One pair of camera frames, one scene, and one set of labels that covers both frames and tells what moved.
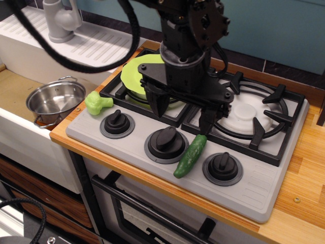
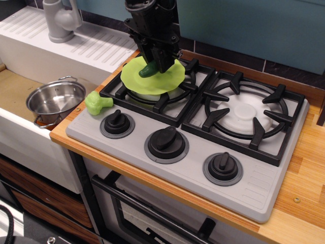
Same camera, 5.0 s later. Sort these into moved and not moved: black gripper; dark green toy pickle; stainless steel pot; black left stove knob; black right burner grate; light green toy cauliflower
Moved: dark green toy pickle; black gripper
Not moved: black left stove knob; stainless steel pot; black right burner grate; light green toy cauliflower
